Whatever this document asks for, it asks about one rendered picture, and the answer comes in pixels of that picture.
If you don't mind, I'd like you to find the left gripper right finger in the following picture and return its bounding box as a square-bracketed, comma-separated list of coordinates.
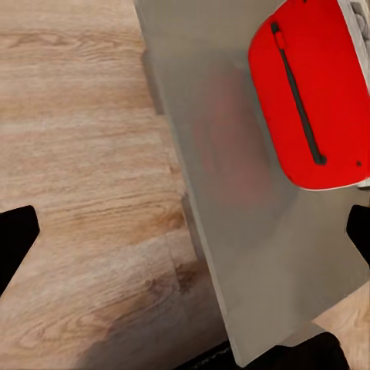
[345, 204, 370, 266]

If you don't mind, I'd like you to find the radio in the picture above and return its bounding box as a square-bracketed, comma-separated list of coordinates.
[248, 0, 370, 191]

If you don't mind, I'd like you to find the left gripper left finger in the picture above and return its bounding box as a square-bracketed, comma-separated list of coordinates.
[0, 205, 39, 296]

